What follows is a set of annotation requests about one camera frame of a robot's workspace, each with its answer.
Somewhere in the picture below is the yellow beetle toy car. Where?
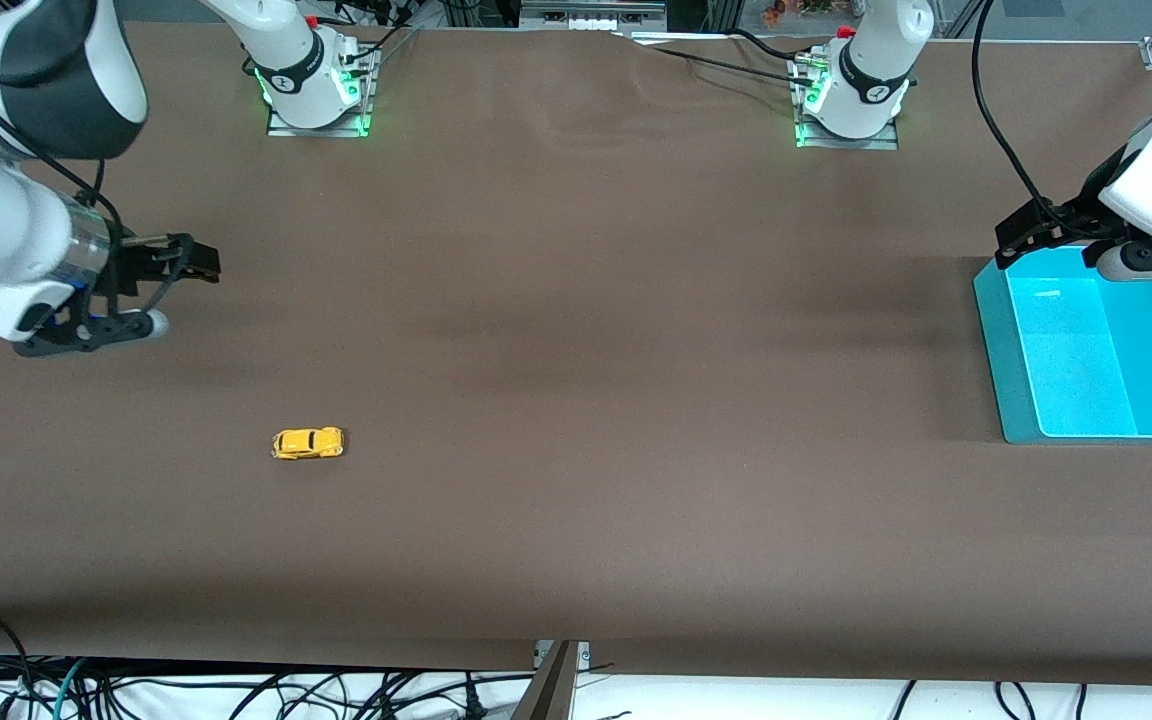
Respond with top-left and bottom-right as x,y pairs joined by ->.
271,426 -> 346,462

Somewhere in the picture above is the cyan plastic bin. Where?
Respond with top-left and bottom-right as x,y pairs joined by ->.
973,245 -> 1152,445

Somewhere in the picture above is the brown table cover sheet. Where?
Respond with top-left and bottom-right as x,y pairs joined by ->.
0,18 -> 1152,689

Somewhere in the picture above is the white power strip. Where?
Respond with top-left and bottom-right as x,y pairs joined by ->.
519,0 -> 669,31

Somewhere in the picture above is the grey metal strut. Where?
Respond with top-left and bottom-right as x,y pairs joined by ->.
508,642 -> 577,720

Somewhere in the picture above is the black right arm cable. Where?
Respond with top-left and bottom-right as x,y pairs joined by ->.
0,55 -> 129,336

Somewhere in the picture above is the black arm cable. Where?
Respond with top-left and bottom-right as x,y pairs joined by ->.
0,55 -> 129,336
972,0 -> 1077,236

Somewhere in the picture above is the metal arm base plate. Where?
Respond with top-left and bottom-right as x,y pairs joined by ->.
793,55 -> 901,152
266,45 -> 375,139

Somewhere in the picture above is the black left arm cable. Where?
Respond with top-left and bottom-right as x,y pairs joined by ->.
972,0 -> 1077,236

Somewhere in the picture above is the short black tabletop cable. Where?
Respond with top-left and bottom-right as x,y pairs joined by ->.
731,28 -> 812,61

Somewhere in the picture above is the long black tabletop cable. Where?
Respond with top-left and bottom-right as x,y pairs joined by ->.
616,32 -> 817,91

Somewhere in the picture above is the teal floor cable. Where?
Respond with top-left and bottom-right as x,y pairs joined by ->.
51,658 -> 89,720

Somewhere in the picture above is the silver table edge bracket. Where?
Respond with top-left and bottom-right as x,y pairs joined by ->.
534,640 -> 592,673

